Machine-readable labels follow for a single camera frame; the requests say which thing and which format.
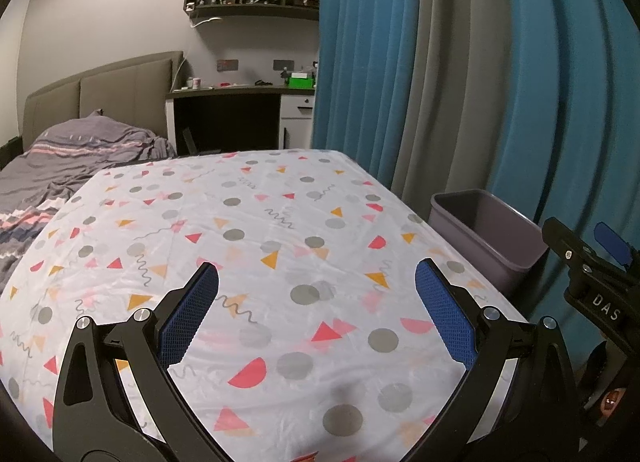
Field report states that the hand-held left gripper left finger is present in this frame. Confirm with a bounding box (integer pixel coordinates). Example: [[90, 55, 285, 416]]
[[52, 261, 231, 462]]

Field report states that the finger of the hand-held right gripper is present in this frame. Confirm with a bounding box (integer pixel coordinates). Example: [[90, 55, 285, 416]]
[[594, 221, 636, 266], [542, 216, 609, 289]]

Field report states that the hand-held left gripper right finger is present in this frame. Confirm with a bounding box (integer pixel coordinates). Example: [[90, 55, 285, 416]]
[[405, 257, 582, 462]]

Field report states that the grey plastic bin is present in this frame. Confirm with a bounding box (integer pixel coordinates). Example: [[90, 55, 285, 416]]
[[430, 188, 551, 295]]

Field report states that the blue curtain panel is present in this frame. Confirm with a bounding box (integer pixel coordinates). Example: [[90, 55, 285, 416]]
[[312, 0, 426, 193], [485, 0, 640, 383]]

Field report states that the white patterned bed sheet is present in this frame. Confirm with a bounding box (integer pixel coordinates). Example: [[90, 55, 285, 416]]
[[0, 148, 531, 462]]

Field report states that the dark folded panel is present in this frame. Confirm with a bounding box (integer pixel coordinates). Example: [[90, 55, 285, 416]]
[[181, 127, 222, 155]]

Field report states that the grey striped duvet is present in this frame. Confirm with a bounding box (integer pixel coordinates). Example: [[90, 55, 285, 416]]
[[0, 112, 178, 293]]

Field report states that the grey curtain panel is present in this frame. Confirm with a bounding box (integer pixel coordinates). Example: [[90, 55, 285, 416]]
[[387, 0, 508, 223]]

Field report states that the white desk drawer unit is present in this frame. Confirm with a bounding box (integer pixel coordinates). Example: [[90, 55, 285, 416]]
[[279, 93, 317, 150]]

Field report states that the dark top desk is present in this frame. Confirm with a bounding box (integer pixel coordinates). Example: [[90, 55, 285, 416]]
[[165, 83, 317, 155]]

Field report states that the white cable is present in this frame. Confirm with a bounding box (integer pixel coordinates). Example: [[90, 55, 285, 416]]
[[172, 14, 224, 88]]

